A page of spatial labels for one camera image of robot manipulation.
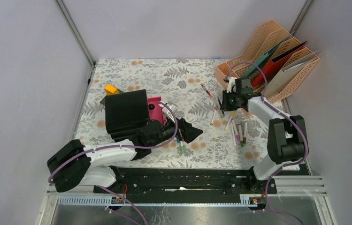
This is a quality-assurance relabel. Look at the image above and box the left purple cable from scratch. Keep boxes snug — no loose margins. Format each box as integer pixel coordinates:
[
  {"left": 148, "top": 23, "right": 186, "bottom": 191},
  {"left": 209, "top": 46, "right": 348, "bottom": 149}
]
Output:
[{"left": 47, "top": 101, "right": 179, "bottom": 225}]

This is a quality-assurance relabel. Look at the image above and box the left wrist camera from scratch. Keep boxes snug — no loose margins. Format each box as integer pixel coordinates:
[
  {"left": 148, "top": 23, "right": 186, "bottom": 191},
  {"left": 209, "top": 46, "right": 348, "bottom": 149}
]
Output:
[{"left": 162, "top": 103, "right": 176, "bottom": 122}]

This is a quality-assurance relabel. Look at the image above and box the dark red tip pen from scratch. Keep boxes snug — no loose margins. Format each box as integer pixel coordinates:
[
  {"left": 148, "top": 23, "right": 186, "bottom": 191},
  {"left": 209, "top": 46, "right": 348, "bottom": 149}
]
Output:
[{"left": 243, "top": 121, "right": 248, "bottom": 145}]

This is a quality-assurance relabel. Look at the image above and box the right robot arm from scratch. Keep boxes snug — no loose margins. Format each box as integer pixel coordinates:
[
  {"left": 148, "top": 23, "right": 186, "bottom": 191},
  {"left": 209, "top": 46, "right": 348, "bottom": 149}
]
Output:
[{"left": 220, "top": 77, "right": 308, "bottom": 193}]

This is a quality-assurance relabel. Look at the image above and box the yellow block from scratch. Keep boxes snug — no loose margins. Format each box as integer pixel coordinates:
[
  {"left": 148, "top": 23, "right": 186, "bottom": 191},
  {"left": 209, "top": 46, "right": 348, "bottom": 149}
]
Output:
[{"left": 104, "top": 84, "right": 119, "bottom": 96}]

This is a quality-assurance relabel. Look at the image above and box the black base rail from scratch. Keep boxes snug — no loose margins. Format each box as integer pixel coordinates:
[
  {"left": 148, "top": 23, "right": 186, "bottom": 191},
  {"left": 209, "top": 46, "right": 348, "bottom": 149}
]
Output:
[{"left": 108, "top": 167, "right": 277, "bottom": 204}]

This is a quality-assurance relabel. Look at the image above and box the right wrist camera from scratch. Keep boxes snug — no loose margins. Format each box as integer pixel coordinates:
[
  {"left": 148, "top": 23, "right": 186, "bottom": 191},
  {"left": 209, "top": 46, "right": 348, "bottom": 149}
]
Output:
[{"left": 225, "top": 77, "right": 236, "bottom": 93}]

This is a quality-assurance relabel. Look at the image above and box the black pen holder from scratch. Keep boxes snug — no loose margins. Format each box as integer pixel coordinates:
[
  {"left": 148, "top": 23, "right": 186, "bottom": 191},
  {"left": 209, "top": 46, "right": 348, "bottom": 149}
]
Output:
[{"left": 100, "top": 90, "right": 150, "bottom": 142}]

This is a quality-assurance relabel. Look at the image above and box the green tip pen right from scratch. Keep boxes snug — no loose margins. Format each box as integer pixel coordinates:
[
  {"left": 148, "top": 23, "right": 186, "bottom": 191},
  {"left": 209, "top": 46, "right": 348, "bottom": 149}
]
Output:
[{"left": 238, "top": 124, "right": 244, "bottom": 147}]

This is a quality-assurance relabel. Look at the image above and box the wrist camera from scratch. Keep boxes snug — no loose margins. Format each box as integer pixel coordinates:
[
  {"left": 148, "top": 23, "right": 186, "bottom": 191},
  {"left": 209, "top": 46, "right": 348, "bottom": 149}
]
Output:
[
  {"left": 162, "top": 103, "right": 176, "bottom": 122},
  {"left": 225, "top": 77, "right": 236, "bottom": 93}
]

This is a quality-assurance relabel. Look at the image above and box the peach file organizer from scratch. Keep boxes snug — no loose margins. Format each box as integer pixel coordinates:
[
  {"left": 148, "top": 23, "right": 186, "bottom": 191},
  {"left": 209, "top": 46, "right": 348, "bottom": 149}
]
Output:
[{"left": 214, "top": 20, "right": 320, "bottom": 103}]

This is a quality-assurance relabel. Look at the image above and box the pink drawer tray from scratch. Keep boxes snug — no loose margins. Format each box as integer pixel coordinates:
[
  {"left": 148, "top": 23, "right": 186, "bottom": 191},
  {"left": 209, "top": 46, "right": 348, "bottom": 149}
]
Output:
[{"left": 147, "top": 97, "right": 166, "bottom": 125}]

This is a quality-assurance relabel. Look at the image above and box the left aluminium frame post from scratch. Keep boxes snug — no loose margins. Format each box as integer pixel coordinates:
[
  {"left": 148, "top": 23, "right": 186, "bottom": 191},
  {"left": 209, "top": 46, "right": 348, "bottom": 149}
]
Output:
[{"left": 54, "top": 0, "right": 96, "bottom": 67}]

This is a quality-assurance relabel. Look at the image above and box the red thin pen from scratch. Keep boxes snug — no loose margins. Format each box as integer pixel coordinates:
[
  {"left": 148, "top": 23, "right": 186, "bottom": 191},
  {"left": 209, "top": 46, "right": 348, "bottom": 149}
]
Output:
[{"left": 200, "top": 83, "right": 213, "bottom": 98}]

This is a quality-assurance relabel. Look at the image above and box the right aluminium frame post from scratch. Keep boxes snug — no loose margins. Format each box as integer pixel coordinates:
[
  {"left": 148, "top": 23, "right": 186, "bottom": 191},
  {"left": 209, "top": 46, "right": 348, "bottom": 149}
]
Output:
[{"left": 289, "top": 0, "right": 316, "bottom": 34}]

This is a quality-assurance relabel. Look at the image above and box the red notebook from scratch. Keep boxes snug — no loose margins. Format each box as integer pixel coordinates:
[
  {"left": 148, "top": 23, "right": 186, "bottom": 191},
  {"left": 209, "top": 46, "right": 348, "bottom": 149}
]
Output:
[{"left": 259, "top": 39, "right": 306, "bottom": 82}]

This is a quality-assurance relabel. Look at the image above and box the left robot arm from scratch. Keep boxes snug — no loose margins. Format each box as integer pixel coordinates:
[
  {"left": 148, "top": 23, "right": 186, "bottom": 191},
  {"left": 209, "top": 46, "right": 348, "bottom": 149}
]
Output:
[{"left": 46, "top": 118, "right": 203, "bottom": 193}]

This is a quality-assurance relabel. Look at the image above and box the brown tip white pen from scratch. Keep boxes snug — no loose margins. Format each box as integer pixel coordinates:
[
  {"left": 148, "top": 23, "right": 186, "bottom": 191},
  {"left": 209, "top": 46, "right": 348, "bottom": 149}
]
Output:
[{"left": 210, "top": 106, "right": 218, "bottom": 126}]

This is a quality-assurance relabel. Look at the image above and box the aluminium frame post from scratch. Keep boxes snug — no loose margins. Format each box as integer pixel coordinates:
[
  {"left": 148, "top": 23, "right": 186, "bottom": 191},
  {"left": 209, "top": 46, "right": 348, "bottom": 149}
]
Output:
[
  {"left": 54, "top": 0, "right": 96, "bottom": 67},
  {"left": 289, "top": 0, "right": 316, "bottom": 34}
]

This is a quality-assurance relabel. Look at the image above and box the yellow tip white pen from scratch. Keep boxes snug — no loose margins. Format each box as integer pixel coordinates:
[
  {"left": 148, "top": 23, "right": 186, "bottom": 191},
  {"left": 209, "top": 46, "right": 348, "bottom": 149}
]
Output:
[{"left": 224, "top": 112, "right": 235, "bottom": 131}]

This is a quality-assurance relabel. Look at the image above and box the purple cable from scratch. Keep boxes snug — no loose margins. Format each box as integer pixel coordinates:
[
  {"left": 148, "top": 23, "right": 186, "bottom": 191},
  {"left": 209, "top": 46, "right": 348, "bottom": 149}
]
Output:
[
  {"left": 47, "top": 101, "right": 179, "bottom": 225},
  {"left": 225, "top": 61, "right": 310, "bottom": 225}
]

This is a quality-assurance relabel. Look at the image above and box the purple tip white pen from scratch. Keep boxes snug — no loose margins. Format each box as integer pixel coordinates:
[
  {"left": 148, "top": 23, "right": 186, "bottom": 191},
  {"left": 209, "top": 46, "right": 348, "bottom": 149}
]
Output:
[{"left": 230, "top": 119, "right": 240, "bottom": 145}]

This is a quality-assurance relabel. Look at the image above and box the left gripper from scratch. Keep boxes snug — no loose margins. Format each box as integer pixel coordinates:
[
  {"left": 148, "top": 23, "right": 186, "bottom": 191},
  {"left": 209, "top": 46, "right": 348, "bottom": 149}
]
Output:
[{"left": 149, "top": 113, "right": 203, "bottom": 147}]

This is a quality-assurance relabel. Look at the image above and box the teal folder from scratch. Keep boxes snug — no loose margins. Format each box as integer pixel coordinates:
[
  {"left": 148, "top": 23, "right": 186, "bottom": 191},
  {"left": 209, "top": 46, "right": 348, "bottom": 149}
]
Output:
[{"left": 241, "top": 32, "right": 295, "bottom": 80}]

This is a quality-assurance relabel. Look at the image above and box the green tip white pen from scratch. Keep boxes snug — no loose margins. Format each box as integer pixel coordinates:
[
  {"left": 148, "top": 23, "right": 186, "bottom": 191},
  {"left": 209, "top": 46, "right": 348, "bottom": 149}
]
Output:
[{"left": 179, "top": 141, "right": 184, "bottom": 154}]

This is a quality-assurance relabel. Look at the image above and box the floral table mat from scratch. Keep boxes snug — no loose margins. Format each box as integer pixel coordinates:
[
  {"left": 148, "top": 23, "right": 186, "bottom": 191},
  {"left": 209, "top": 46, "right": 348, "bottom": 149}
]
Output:
[{"left": 74, "top": 59, "right": 268, "bottom": 169}]

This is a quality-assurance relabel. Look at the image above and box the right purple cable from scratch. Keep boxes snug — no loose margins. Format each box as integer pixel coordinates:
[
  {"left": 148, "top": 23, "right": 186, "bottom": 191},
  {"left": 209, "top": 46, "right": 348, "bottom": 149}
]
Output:
[{"left": 225, "top": 61, "right": 310, "bottom": 225}]

